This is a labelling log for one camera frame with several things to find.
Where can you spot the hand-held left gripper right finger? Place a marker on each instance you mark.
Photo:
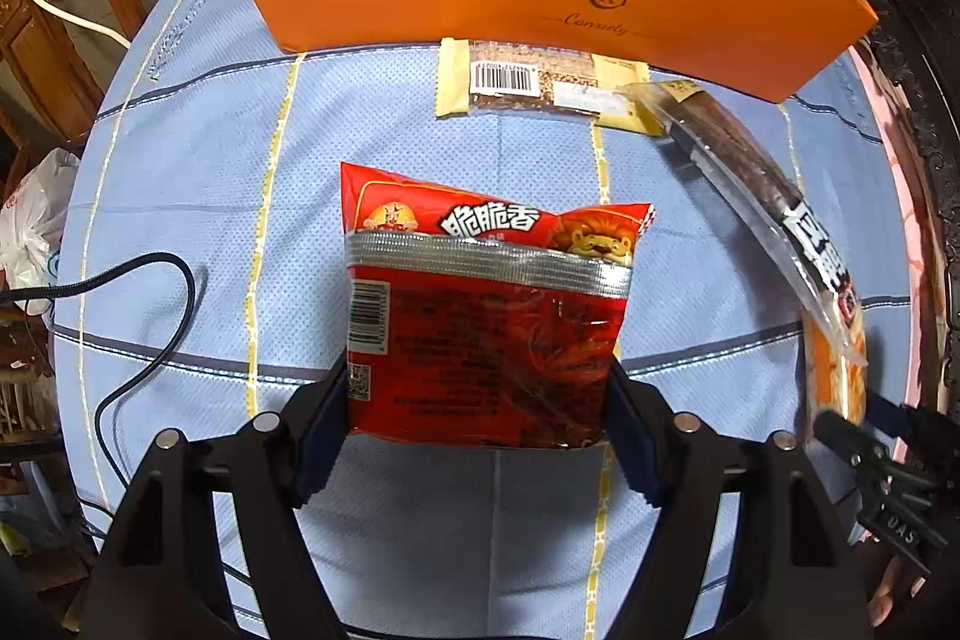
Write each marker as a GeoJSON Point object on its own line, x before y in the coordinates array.
{"type": "Point", "coordinates": [634, 445]}

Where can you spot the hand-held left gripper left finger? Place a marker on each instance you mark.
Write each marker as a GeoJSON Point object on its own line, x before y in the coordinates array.
{"type": "Point", "coordinates": [322, 437]}

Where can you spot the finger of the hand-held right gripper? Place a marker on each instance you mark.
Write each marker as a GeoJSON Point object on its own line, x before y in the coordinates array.
{"type": "Point", "coordinates": [847, 434]}
{"type": "Point", "coordinates": [892, 412]}

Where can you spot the red noodle snack packet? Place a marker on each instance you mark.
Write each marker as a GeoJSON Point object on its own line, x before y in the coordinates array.
{"type": "Point", "coordinates": [487, 325]}

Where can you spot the dark chocolate cake packet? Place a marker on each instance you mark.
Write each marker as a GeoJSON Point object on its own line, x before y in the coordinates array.
{"type": "Point", "coordinates": [750, 183]}

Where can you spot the person's right hand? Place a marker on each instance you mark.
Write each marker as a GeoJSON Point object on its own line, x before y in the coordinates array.
{"type": "Point", "coordinates": [896, 591]}

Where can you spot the blue checked tablecloth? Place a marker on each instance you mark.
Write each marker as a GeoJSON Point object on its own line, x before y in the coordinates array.
{"type": "Point", "coordinates": [225, 197]}

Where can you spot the white plastic bag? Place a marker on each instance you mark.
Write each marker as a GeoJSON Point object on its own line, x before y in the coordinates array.
{"type": "Point", "coordinates": [30, 220]}

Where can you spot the dark carved wooden furniture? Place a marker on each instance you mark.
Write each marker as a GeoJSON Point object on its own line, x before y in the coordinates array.
{"type": "Point", "coordinates": [919, 48]}

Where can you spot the pale yellow snack bar packet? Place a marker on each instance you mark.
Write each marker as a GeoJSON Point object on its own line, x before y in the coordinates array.
{"type": "Point", "coordinates": [517, 85]}

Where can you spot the brown wooden chair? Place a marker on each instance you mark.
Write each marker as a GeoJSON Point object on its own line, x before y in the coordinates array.
{"type": "Point", "coordinates": [45, 55]}

